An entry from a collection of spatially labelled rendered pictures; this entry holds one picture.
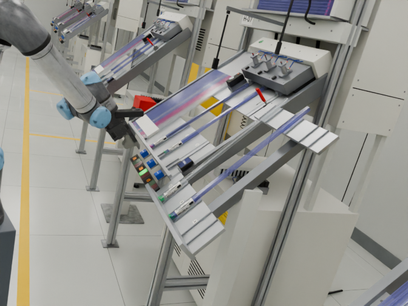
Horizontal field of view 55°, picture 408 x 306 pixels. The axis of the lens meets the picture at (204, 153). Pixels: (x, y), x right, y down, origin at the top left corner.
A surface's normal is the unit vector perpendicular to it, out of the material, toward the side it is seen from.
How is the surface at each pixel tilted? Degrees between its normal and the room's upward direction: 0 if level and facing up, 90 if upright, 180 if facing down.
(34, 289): 0
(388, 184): 90
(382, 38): 90
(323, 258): 90
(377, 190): 90
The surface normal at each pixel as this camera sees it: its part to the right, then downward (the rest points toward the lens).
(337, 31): -0.89, -0.10
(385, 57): 0.38, 0.36
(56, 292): 0.24, -0.93
